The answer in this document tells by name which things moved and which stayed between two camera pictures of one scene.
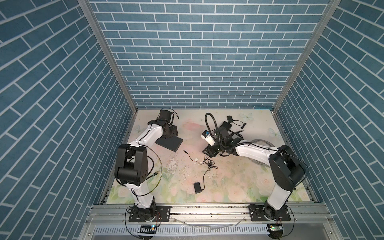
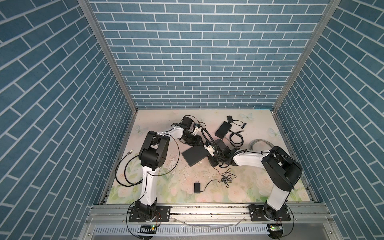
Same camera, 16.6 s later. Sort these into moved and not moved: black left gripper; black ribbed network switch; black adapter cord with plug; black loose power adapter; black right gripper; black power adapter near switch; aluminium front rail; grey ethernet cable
Moved: black left gripper; black right gripper
Not moved: black loose power adapter; black power adapter near switch; aluminium front rail; grey ethernet cable; black adapter cord with plug; black ribbed network switch
